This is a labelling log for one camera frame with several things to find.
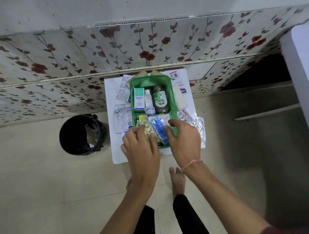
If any person's left hand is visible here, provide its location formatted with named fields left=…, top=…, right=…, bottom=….
left=120, top=126, right=161, bottom=192

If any person's right hand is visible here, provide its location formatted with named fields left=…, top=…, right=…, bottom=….
left=164, top=119, right=202, bottom=168

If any golden capsule blister strip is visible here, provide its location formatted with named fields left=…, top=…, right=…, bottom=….
left=136, top=123, right=155, bottom=143

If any person's left forearm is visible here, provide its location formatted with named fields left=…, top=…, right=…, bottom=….
left=100, top=187, right=155, bottom=234

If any person's right forearm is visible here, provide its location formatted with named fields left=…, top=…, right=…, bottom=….
left=182, top=162, right=272, bottom=234

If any blue and white packet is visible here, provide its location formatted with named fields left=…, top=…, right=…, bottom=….
left=152, top=116, right=170, bottom=145

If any clear plastic sachet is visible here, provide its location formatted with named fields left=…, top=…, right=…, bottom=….
left=148, top=113, right=172, bottom=126

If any large silver blister pack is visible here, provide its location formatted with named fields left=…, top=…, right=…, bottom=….
left=114, top=108, right=134, bottom=134

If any red printed blister pack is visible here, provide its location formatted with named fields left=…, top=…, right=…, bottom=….
left=177, top=108, right=193, bottom=121

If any small silver blister pack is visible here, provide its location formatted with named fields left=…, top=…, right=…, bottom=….
left=113, top=104, right=132, bottom=114

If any crumpled silver foil strip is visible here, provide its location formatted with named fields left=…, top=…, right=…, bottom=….
left=188, top=117, right=206, bottom=149

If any small white plastic bottle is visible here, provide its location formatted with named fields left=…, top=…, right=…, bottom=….
left=144, top=90, right=155, bottom=116

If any white paper scrap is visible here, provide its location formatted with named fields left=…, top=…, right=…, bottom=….
left=84, top=125, right=97, bottom=149

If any white and green medicine box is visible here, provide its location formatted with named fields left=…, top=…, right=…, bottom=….
left=133, top=87, right=145, bottom=112

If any brown antiseptic bottle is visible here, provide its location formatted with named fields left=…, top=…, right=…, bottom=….
left=152, top=85, right=170, bottom=114

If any white cotton bag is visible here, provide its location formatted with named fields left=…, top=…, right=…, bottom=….
left=172, top=87, right=189, bottom=109

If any person's right foot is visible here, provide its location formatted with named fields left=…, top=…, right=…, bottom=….
left=169, top=167, right=186, bottom=200

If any white printed cardboard box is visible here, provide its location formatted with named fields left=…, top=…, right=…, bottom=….
left=104, top=69, right=205, bottom=165

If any green plastic tray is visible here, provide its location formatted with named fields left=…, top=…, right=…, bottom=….
left=130, top=74, right=178, bottom=149

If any black dustbin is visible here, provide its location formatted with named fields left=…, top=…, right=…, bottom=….
left=59, top=114, right=108, bottom=156

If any brown paper flap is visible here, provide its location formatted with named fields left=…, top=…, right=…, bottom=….
left=138, top=69, right=161, bottom=77

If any black left trouser leg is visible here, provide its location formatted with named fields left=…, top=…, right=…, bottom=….
left=140, top=205, right=155, bottom=234

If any black trouser leg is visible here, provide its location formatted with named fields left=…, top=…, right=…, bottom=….
left=173, top=194, right=210, bottom=234
left=140, top=205, right=155, bottom=234

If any black right trouser leg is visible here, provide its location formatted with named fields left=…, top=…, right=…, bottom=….
left=173, top=194, right=210, bottom=234

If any white cabinet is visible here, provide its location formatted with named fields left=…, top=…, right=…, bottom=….
left=280, top=23, right=309, bottom=131

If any pink thread bracelet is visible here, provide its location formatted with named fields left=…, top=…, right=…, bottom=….
left=182, top=159, right=203, bottom=173

